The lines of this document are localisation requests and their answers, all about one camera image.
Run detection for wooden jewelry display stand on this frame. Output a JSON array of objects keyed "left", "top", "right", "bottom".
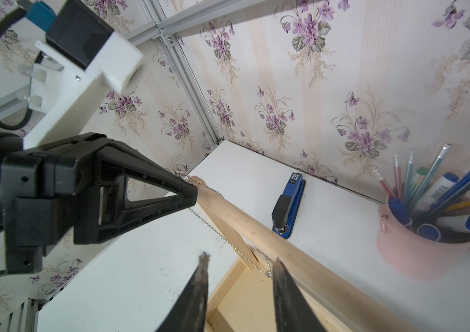
[{"left": 185, "top": 177, "right": 415, "bottom": 331}]

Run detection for green pencil in cup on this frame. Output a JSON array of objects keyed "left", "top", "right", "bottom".
[{"left": 407, "top": 143, "right": 452, "bottom": 209}]

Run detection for dark blue pencil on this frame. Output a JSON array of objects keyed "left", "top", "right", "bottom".
[{"left": 419, "top": 171, "right": 470, "bottom": 221}]

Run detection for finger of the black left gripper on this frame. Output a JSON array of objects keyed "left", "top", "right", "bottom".
[{"left": 74, "top": 141, "right": 198, "bottom": 245}]

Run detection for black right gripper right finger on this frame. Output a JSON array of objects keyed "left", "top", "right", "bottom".
[{"left": 272, "top": 259, "right": 326, "bottom": 332}]

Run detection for white blue capped marker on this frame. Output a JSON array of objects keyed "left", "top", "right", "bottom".
[{"left": 411, "top": 172, "right": 459, "bottom": 216}]

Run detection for blue marker in cup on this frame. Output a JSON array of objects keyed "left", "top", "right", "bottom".
[{"left": 388, "top": 198, "right": 413, "bottom": 227}]

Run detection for pink pen holder cup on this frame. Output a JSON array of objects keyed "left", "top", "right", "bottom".
[{"left": 376, "top": 203, "right": 470, "bottom": 280}]

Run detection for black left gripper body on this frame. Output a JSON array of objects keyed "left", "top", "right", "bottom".
[{"left": 0, "top": 131, "right": 107, "bottom": 277}]

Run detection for blue black stapler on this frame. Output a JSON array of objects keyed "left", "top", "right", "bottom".
[{"left": 271, "top": 172, "right": 306, "bottom": 239}]

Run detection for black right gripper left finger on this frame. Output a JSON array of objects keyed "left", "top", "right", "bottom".
[{"left": 157, "top": 252, "right": 210, "bottom": 332}]

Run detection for red pencil in cup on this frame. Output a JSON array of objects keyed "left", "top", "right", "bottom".
[{"left": 371, "top": 166, "right": 396, "bottom": 199}]

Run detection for aluminium mounting rail frame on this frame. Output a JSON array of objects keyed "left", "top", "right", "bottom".
[{"left": 0, "top": 298, "right": 44, "bottom": 332}]

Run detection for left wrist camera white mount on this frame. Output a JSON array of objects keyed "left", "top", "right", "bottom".
[{"left": 16, "top": 0, "right": 144, "bottom": 150}]

